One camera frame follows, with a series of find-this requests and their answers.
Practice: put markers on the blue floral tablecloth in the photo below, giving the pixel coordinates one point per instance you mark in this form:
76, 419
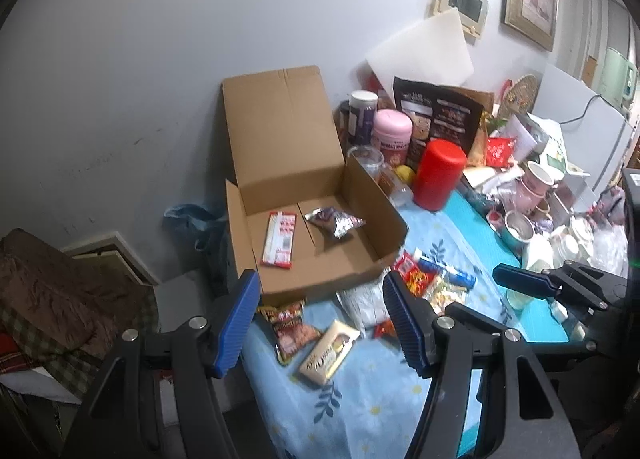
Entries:
360, 399

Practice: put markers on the blue plastic bag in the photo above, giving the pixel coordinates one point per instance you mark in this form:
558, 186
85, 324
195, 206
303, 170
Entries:
195, 224

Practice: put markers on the red snack bag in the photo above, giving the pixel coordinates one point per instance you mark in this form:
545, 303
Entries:
420, 281

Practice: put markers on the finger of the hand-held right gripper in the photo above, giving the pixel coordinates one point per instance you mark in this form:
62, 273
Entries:
520, 281
595, 339

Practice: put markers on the red and white snack packet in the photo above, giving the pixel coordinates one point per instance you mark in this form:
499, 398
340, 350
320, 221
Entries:
279, 239

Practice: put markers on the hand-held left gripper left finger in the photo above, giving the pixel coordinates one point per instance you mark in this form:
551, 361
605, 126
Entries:
235, 324

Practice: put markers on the orange snack bag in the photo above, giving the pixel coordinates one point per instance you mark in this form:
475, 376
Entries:
477, 146

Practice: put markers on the teal patterned packet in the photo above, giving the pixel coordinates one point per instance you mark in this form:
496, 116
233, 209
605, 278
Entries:
480, 199

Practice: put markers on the white-lidded purple jar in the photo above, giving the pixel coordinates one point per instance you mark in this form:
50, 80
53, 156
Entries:
362, 119

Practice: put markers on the wall intercom panel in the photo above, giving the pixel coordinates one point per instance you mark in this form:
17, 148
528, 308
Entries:
462, 1

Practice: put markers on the pink mug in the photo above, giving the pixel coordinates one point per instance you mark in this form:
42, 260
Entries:
537, 184

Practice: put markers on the cream snack packet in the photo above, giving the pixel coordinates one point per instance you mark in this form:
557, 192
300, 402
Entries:
327, 354

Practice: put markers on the clear plastic bag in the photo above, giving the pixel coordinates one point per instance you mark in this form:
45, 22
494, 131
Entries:
610, 249

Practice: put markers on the clear plastic jar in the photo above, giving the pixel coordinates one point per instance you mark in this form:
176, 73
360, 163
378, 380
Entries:
367, 159

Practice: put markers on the clear bottle with orange contents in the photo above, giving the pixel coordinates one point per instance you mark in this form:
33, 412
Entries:
395, 186

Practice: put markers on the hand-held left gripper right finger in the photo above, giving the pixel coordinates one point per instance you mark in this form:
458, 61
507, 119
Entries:
405, 324

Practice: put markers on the white refrigerator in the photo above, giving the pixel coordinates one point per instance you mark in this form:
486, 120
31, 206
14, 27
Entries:
600, 139

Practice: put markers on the white wooden frame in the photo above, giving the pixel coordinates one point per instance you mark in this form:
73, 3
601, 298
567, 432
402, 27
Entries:
120, 254

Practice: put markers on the yellow lemon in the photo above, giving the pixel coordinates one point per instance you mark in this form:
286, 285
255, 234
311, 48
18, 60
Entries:
405, 173

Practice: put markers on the pink lidded jar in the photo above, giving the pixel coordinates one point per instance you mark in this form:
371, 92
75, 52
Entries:
392, 134

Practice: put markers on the black snack bag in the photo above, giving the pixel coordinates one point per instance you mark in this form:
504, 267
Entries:
450, 114

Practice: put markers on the yellow snack bag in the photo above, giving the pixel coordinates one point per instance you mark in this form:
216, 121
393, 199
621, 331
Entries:
447, 296

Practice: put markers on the silver snack packet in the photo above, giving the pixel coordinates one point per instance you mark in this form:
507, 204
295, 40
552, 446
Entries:
335, 223

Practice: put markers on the brown blanket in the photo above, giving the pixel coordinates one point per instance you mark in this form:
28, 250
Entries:
50, 289

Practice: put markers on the red gift packet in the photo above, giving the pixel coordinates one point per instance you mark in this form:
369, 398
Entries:
501, 151

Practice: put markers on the pale green appliance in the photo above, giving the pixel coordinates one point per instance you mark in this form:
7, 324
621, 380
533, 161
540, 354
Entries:
620, 74

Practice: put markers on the white foam board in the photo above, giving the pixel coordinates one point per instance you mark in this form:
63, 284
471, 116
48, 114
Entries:
425, 49

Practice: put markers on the brown cardboard box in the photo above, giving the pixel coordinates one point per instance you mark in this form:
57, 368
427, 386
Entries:
285, 139

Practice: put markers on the dark red snack packet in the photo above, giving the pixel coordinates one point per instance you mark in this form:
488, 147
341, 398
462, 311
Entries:
292, 334

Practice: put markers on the red plastic canister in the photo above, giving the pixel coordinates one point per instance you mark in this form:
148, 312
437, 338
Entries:
437, 174

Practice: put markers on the woven basket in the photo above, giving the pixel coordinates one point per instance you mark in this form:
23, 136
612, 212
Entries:
522, 89

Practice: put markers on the blue tube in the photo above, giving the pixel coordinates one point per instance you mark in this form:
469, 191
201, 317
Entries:
457, 278

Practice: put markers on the teal table cover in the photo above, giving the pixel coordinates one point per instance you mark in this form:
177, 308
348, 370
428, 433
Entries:
480, 234

